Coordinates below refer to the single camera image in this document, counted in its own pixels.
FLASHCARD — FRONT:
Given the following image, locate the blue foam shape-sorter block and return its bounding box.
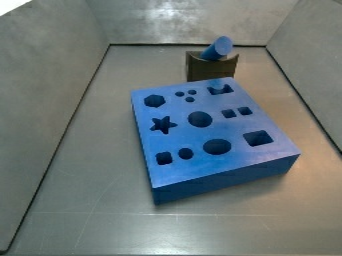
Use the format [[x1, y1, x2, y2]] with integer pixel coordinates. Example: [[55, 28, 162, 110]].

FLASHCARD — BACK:
[[131, 77, 301, 204]]

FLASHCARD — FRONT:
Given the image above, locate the dark curved cradle stand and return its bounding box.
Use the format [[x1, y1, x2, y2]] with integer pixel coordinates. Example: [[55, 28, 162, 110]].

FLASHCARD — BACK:
[[186, 51, 239, 82]]

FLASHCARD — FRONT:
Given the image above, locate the blue cylinder peg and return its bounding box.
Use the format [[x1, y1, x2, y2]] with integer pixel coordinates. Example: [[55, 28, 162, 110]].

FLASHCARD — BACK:
[[200, 36, 232, 61]]

